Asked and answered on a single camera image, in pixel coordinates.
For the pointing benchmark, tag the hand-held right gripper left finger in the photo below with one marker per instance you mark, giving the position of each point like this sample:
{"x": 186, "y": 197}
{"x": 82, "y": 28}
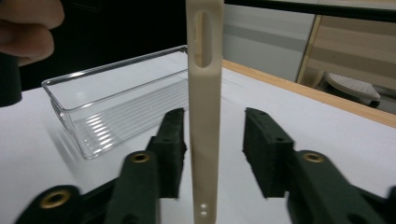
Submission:
{"x": 169, "y": 146}

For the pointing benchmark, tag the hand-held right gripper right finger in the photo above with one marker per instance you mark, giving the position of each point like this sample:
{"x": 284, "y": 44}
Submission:
{"x": 267, "y": 149}

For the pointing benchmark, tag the clear plastic tray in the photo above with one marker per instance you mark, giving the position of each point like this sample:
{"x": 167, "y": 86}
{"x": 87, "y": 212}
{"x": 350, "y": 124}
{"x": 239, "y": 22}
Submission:
{"x": 102, "y": 102}

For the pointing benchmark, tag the light wooden table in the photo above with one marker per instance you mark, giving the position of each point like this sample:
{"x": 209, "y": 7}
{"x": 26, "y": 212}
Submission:
{"x": 311, "y": 93}

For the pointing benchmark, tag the white cabinet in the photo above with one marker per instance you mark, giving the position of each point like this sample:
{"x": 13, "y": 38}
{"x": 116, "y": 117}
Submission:
{"x": 264, "y": 46}

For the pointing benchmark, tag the grey floor device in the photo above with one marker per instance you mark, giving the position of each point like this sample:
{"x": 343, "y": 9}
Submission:
{"x": 351, "y": 87}

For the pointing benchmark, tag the light wooden desk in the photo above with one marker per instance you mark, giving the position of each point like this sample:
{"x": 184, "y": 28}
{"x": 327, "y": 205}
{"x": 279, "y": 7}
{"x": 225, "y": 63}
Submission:
{"x": 351, "y": 46}

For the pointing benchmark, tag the black horizontal frame bar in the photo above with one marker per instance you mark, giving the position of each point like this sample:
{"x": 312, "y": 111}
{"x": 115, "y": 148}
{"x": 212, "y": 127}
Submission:
{"x": 311, "y": 8}

